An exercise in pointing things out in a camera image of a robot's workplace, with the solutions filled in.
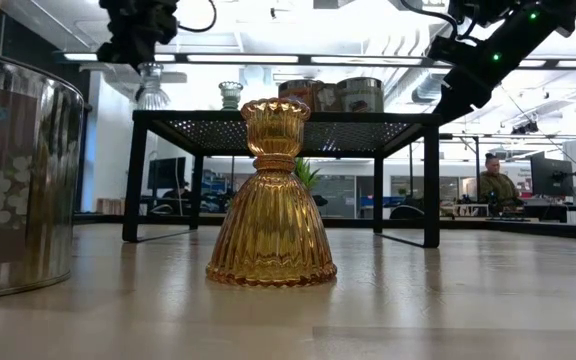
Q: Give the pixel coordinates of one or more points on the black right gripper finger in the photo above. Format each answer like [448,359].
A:
[455,102]

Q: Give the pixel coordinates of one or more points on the black monitor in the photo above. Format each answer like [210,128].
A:
[167,173]

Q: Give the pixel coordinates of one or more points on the black aluminium table frame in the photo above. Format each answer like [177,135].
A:
[543,229]

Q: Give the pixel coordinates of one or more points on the black background desk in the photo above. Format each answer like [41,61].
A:
[548,212]

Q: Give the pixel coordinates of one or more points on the amber glass candlestick holder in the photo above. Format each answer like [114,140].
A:
[273,225]

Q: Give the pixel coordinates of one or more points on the green glass candlestick holder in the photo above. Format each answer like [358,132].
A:
[230,97]

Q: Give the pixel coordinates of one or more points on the black perforated metal riser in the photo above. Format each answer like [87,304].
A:
[193,119]

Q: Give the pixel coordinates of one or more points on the black track spotlight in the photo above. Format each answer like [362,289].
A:
[525,128]

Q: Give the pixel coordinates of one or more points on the overhead light bar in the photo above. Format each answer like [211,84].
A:
[368,60]

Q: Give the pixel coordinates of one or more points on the clear glass candlestick holder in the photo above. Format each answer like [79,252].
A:
[153,97]

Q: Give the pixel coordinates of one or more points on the black monitor on arm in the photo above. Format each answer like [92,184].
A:
[550,175]

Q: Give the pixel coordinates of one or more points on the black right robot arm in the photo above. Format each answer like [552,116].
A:
[543,25]

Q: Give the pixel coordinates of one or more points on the person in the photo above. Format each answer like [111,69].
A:
[498,187]

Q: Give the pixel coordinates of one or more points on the silver ventilation duct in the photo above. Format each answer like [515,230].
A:
[418,90]

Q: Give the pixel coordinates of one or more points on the small green potted plant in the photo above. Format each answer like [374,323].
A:
[307,175]

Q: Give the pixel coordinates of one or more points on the black chair back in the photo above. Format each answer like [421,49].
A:
[405,212]

